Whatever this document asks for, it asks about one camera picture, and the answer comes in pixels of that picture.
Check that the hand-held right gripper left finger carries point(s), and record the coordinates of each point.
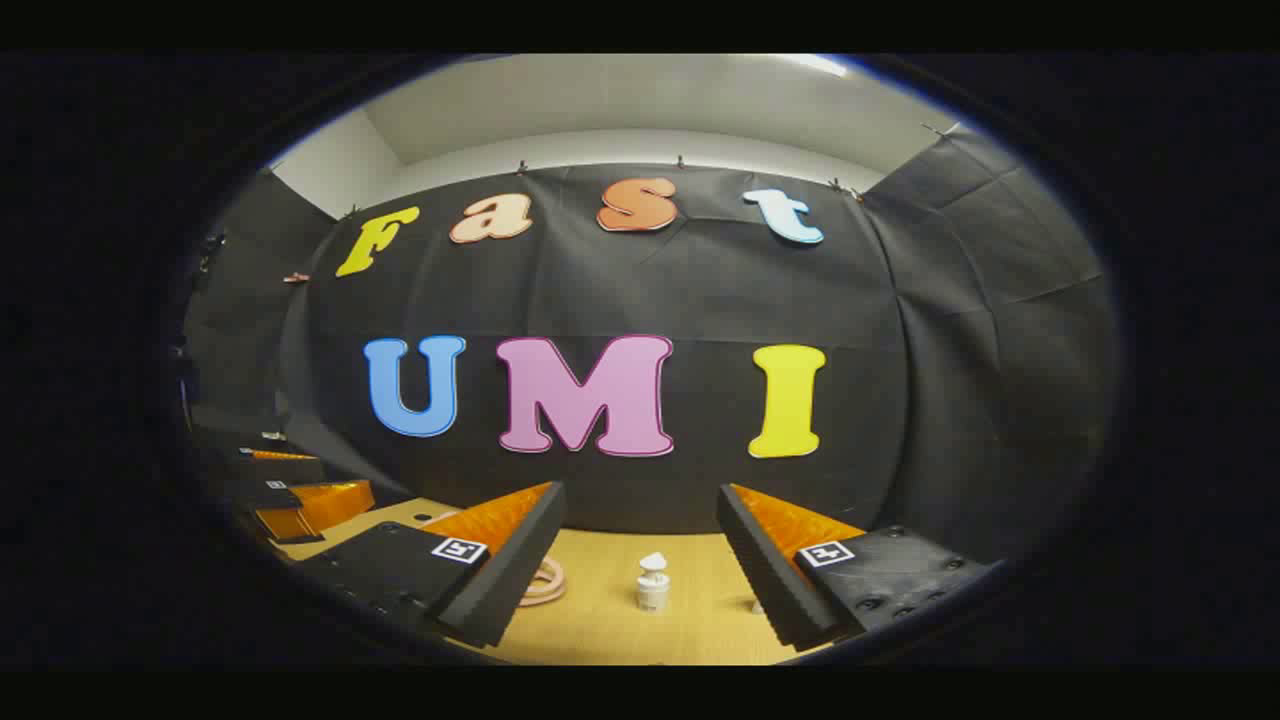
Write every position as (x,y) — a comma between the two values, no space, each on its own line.
(520,560)

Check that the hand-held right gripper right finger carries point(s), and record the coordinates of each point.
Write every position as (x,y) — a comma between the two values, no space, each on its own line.
(765,570)

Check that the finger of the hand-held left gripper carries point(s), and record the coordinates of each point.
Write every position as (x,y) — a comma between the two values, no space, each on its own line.
(285,468)
(320,505)

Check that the small white bottle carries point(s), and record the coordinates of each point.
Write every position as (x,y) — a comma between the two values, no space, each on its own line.
(652,590)

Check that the black backdrop cloth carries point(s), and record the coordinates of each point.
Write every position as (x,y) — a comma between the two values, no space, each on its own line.
(700,280)

